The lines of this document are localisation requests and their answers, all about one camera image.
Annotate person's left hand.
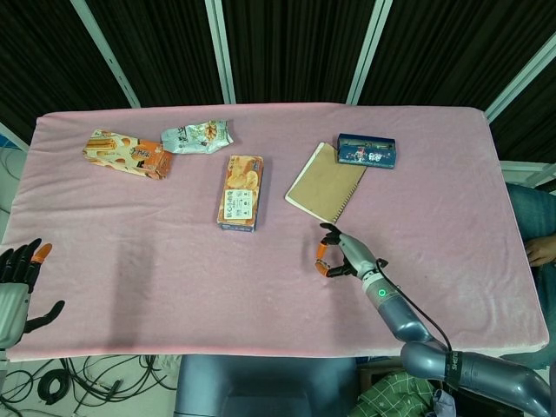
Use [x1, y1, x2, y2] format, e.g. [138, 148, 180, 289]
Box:
[524, 236, 556, 268]

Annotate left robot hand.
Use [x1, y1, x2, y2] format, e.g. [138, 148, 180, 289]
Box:
[0, 237, 66, 351]

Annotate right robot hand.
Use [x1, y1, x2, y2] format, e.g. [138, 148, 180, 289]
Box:
[314, 222, 379, 279]

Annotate person's blue jeans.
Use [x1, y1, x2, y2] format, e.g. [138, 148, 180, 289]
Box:
[499, 182, 556, 370]

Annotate brown spiral notebook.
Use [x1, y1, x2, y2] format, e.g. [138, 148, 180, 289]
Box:
[284, 142, 368, 226]

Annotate blue pencil case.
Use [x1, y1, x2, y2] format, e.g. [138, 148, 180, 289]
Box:
[336, 132, 398, 170]

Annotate brown cardboard box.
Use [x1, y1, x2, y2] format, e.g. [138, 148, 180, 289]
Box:
[356, 358, 407, 381]

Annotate black pleated partition panel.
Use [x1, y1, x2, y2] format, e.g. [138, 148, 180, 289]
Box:
[86, 0, 225, 108]
[221, 0, 379, 105]
[0, 0, 134, 134]
[358, 0, 556, 115]
[490, 56, 556, 164]

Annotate blue orange cookie box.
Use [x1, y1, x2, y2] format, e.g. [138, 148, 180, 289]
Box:
[215, 155, 265, 235]

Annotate green checkered cloth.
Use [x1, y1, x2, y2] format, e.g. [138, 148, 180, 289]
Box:
[355, 372, 435, 417]

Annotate grey robot torso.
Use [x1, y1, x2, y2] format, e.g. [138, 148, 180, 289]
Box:
[173, 354, 361, 417]

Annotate black waste bin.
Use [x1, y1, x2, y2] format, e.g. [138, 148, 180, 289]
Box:
[451, 388, 529, 417]

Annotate pink table cloth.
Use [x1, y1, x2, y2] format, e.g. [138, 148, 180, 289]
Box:
[0, 103, 548, 364]

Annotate light blue crumpled cloth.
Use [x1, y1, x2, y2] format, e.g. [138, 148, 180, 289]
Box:
[434, 389, 457, 417]

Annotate crumpled orange snack box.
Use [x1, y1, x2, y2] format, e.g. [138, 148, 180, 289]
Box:
[82, 128, 175, 181]

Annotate silver green snack bag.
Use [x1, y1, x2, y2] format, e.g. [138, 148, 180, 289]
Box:
[160, 119, 235, 156]

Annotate black coiled cable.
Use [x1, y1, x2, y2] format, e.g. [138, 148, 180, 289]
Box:
[37, 368, 70, 403]

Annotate black floor cable bundle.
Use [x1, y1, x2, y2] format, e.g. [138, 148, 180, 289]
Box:
[0, 354, 183, 417]

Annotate white partition post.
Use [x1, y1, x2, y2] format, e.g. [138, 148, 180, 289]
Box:
[0, 121, 30, 151]
[69, 0, 142, 109]
[483, 32, 556, 122]
[346, 0, 394, 105]
[203, 0, 238, 105]

